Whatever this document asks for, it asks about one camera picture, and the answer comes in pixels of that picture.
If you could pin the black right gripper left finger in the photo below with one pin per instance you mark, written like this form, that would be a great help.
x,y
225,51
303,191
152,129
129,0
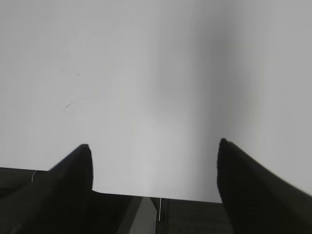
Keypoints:
x,y
55,203

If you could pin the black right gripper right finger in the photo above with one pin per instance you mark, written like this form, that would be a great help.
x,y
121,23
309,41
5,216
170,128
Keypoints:
x,y
256,200

